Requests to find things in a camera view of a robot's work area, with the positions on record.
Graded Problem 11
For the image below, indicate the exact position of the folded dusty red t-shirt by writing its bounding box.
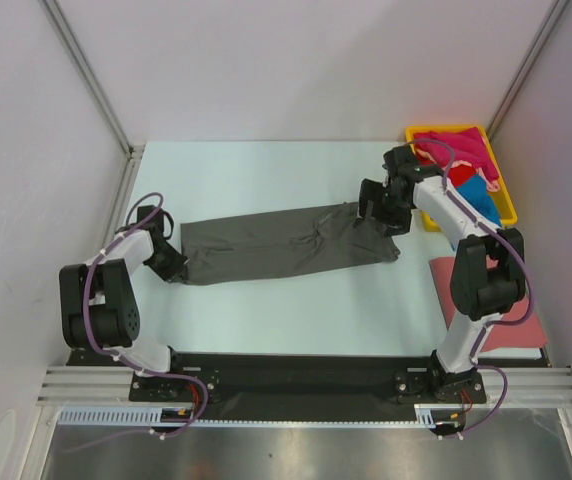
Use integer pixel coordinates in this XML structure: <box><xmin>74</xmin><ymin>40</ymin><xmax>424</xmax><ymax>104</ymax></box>
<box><xmin>429</xmin><ymin>257</ymin><xmax>548</xmax><ymax>356</ymax></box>

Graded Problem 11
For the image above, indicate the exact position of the white slotted cable duct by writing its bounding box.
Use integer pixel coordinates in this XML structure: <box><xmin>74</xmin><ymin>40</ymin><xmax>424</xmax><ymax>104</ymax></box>
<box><xmin>58</xmin><ymin>405</ymin><xmax>464</xmax><ymax>430</ymax></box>

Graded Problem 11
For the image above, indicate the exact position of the aluminium frame post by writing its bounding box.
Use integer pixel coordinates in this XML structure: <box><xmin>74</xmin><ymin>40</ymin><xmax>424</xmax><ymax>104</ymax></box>
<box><xmin>486</xmin><ymin>0</ymin><xmax>572</xmax><ymax>141</ymax></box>
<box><xmin>35</xmin><ymin>0</ymin><xmax>135</xmax><ymax>156</ymax></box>

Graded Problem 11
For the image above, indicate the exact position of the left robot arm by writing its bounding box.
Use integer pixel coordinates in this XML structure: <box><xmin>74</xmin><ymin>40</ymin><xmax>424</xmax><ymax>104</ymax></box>
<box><xmin>59</xmin><ymin>205</ymin><xmax>188</xmax><ymax>400</ymax></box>

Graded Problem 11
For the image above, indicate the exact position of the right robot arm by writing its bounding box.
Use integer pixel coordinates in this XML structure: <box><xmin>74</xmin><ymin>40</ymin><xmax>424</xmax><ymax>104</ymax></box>
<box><xmin>354</xmin><ymin>142</ymin><xmax>528</xmax><ymax>401</ymax></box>

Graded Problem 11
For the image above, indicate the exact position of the blue t-shirt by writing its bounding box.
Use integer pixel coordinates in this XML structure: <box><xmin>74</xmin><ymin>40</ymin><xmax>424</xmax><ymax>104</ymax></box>
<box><xmin>455</xmin><ymin>174</ymin><xmax>502</xmax><ymax>226</ymax></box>

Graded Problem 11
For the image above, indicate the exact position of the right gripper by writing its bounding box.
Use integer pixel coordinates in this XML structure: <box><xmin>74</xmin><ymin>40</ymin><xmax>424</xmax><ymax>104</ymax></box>
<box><xmin>353</xmin><ymin>178</ymin><xmax>411</xmax><ymax>238</ymax></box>

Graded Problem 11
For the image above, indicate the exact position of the magenta pink t-shirt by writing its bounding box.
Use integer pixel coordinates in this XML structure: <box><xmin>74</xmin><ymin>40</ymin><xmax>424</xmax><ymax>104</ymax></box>
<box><xmin>413</xmin><ymin>128</ymin><xmax>500</xmax><ymax>192</ymax></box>

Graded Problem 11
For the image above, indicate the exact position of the yellow plastic bin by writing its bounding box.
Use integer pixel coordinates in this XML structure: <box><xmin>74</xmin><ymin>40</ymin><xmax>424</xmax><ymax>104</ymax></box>
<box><xmin>405</xmin><ymin>124</ymin><xmax>518</xmax><ymax>226</ymax></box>

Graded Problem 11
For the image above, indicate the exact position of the dark grey t-shirt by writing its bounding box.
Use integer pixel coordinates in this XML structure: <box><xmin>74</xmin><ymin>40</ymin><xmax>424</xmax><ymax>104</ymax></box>
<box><xmin>180</xmin><ymin>202</ymin><xmax>400</xmax><ymax>286</ymax></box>

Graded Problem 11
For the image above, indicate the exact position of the left aluminium frame post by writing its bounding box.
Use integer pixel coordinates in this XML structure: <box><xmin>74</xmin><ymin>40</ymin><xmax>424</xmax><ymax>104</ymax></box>
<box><xmin>35</xmin><ymin>0</ymin><xmax>135</xmax><ymax>156</ymax></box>

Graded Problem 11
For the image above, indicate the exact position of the right aluminium frame post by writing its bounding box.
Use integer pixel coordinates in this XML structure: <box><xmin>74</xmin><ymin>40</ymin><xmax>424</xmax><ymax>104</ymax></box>
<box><xmin>486</xmin><ymin>0</ymin><xmax>572</xmax><ymax>141</ymax></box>

